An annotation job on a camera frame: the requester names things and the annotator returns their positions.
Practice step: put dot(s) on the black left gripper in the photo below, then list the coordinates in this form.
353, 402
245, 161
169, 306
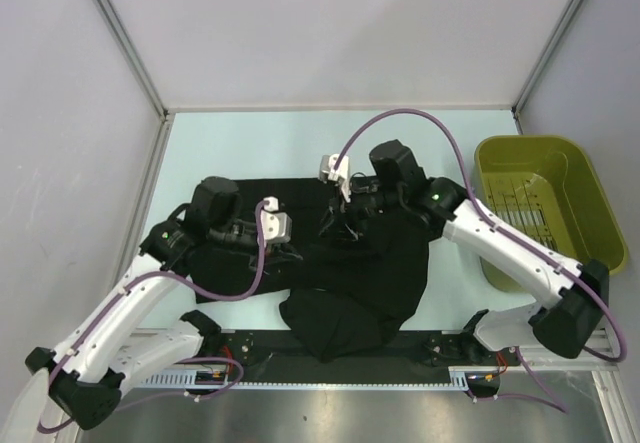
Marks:
274, 252

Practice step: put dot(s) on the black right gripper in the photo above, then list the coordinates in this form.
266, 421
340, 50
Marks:
339, 215

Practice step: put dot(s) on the black long sleeve shirt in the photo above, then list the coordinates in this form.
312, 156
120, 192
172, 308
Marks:
345, 296

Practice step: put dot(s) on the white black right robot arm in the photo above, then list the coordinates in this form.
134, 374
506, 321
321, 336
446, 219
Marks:
564, 313

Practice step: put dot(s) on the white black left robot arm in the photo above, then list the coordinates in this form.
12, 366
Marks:
91, 370

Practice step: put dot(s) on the olive green plastic tub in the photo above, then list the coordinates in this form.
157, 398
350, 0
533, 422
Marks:
546, 187

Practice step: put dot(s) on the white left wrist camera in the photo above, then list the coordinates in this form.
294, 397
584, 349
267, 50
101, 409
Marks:
276, 224

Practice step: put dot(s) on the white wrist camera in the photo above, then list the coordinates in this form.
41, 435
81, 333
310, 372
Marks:
276, 224
335, 169

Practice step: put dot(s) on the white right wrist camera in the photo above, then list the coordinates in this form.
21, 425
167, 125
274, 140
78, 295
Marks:
335, 169

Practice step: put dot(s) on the aluminium frame rail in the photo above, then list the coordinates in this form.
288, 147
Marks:
433, 348

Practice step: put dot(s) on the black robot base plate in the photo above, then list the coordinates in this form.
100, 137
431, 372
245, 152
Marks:
297, 372

